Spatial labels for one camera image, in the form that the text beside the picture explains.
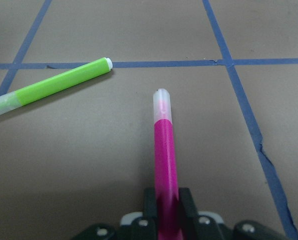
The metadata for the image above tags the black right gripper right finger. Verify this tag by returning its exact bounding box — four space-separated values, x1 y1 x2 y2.
179 187 200 240

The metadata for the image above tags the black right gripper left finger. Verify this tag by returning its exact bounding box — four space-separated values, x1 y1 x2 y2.
142 187 159 240

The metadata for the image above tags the pink marker pen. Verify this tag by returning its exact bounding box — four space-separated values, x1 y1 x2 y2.
153 88 183 240

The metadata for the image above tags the green marker pen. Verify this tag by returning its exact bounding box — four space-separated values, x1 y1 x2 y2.
0 57 113 115

